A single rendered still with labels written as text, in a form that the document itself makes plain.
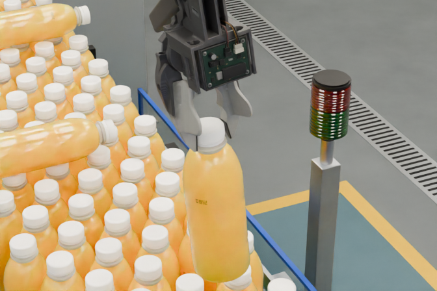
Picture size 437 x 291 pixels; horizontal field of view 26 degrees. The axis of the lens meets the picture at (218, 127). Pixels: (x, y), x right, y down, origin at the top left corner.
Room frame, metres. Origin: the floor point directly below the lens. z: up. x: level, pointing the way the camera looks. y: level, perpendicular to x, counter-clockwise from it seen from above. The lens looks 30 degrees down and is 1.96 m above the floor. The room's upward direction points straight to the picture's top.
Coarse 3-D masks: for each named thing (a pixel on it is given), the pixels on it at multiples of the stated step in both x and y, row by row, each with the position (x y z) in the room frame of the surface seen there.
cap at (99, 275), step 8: (96, 272) 1.04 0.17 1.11; (104, 272) 1.04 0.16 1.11; (88, 280) 1.03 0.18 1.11; (96, 280) 1.03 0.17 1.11; (104, 280) 1.03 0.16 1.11; (112, 280) 1.03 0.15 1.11; (88, 288) 1.02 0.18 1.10; (96, 288) 1.01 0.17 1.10; (104, 288) 1.01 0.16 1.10; (112, 288) 1.03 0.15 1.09
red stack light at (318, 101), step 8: (312, 88) 1.34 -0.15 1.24; (312, 96) 1.34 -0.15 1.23; (320, 96) 1.32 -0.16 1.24; (328, 96) 1.32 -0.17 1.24; (336, 96) 1.32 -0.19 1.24; (344, 96) 1.32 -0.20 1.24; (312, 104) 1.34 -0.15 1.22; (320, 104) 1.32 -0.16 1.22; (328, 104) 1.32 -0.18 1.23; (336, 104) 1.32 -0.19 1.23; (344, 104) 1.32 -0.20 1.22; (328, 112) 1.32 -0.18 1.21; (336, 112) 1.32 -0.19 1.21
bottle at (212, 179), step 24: (192, 168) 0.91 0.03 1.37; (216, 168) 0.91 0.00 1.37; (240, 168) 0.93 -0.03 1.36; (192, 192) 0.91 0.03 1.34; (216, 192) 0.90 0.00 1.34; (240, 192) 0.92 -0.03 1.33; (192, 216) 0.91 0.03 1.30; (216, 216) 0.90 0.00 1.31; (240, 216) 0.92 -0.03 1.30; (192, 240) 0.92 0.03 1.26; (216, 240) 0.90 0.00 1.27; (240, 240) 0.91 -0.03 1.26; (216, 264) 0.90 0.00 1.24; (240, 264) 0.91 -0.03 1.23
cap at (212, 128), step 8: (200, 120) 0.94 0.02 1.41; (208, 120) 0.94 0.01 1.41; (216, 120) 0.94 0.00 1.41; (208, 128) 0.93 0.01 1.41; (216, 128) 0.93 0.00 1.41; (200, 136) 0.91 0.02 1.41; (208, 136) 0.91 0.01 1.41; (216, 136) 0.92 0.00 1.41; (200, 144) 0.92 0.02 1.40; (208, 144) 0.91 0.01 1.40; (216, 144) 0.92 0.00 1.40
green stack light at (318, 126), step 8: (312, 112) 1.34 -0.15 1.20; (320, 112) 1.32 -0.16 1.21; (344, 112) 1.32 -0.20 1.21; (312, 120) 1.33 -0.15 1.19; (320, 120) 1.32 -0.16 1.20; (328, 120) 1.32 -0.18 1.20; (336, 120) 1.32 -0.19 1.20; (344, 120) 1.32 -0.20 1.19; (312, 128) 1.33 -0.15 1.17; (320, 128) 1.32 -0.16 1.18; (328, 128) 1.32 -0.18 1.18; (336, 128) 1.32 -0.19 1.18; (344, 128) 1.32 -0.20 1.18; (320, 136) 1.32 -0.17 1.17; (328, 136) 1.32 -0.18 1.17; (336, 136) 1.32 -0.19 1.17
